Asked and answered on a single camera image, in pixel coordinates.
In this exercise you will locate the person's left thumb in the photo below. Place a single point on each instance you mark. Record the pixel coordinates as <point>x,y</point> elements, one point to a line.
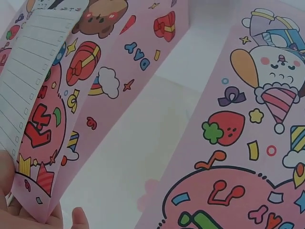
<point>6,174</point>

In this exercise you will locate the person's left fingers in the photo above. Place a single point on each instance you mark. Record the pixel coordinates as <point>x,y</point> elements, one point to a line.
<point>80,219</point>

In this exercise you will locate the person's left hand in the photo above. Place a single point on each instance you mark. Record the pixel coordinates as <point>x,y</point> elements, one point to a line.
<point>26,219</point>

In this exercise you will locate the white lined paper sheet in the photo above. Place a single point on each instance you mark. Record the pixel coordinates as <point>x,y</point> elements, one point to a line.
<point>31,71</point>

